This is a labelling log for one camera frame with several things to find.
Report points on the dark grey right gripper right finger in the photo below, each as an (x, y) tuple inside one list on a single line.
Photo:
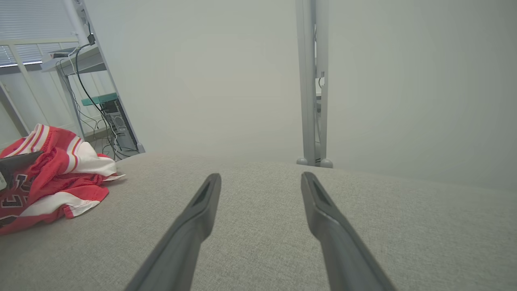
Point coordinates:
[(343, 254)]

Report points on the white window frame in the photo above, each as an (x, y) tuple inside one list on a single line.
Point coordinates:
[(40, 41)]

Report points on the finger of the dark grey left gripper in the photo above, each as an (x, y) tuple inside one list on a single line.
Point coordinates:
[(18, 162)]

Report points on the teal flat box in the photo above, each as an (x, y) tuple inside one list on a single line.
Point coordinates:
[(101, 98)]

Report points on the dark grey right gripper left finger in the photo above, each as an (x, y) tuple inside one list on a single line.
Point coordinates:
[(181, 250)]

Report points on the grey flat electronic box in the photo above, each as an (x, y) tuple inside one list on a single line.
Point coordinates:
[(62, 54)]

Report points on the grey metal partition post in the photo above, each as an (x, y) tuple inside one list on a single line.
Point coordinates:
[(305, 81), (140, 148)]

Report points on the white window blind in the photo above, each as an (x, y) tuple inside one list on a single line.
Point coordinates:
[(32, 16)]

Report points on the red shorts with white stripe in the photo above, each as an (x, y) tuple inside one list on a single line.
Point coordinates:
[(48, 205)]

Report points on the light grey desk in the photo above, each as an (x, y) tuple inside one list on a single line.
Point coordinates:
[(87, 60)]

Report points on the black computer tower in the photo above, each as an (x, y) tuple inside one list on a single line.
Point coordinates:
[(121, 129)]

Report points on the red jersey with white sleeves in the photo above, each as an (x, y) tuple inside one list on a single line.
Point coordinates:
[(54, 161)]

